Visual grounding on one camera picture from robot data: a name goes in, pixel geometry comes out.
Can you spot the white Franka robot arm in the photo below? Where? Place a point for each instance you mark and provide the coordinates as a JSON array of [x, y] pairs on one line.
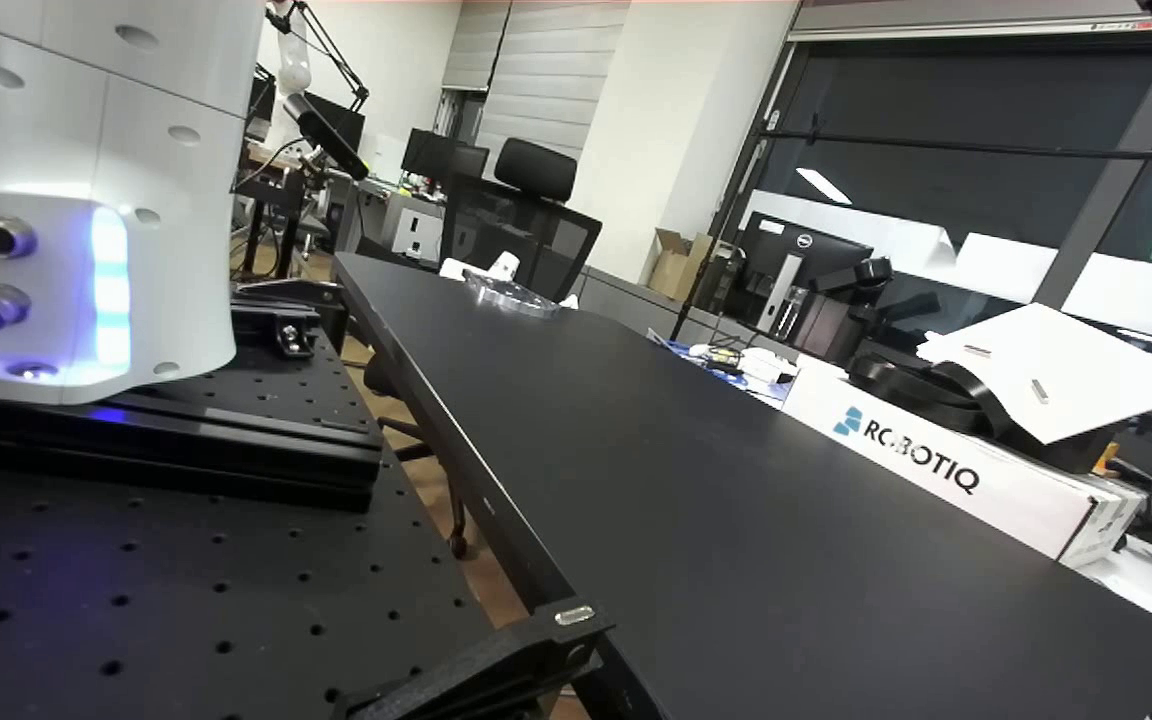
[[71, 161]]

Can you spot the clear crinkled plastic bag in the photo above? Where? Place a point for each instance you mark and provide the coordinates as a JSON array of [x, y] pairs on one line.
[[503, 290]]

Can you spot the brown cardboard box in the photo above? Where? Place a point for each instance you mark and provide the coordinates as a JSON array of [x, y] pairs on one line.
[[676, 267]]

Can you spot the black office chair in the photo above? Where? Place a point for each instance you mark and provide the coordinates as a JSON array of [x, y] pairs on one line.
[[531, 222]]

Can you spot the white drawer cabinet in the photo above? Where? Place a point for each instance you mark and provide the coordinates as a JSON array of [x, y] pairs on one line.
[[417, 228]]

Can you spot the black computer monitor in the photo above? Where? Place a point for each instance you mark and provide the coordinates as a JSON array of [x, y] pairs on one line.
[[443, 159]]

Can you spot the white window blind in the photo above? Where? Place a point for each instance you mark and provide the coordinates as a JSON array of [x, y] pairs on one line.
[[550, 81]]

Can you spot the small black box device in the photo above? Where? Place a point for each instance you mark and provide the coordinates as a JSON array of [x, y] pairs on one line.
[[285, 329]]

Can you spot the black fabric bag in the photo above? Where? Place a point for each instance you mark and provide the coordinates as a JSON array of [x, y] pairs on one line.
[[931, 385]]

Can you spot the white Robotiq cardboard box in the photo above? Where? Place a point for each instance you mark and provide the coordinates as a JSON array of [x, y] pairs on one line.
[[950, 473]]

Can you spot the black perforated breadboard table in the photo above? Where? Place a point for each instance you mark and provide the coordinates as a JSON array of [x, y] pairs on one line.
[[137, 603]]

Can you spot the black bracket with label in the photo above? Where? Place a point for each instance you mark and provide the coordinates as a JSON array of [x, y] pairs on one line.
[[510, 667]]

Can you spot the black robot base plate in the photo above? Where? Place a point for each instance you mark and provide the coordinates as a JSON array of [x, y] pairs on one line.
[[201, 434]]

